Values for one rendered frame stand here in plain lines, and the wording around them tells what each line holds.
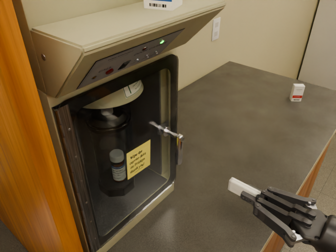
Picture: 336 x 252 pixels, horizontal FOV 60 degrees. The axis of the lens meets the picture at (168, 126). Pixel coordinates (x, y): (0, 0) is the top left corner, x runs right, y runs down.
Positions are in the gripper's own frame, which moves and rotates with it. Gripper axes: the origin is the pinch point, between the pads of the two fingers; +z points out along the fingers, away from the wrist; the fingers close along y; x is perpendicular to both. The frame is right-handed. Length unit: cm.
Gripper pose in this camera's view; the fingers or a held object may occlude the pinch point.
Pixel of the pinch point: (243, 190)
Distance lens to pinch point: 67.9
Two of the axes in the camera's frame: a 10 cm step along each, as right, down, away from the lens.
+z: -7.7, -3.6, 5.3
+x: 0.0, 8.3, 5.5
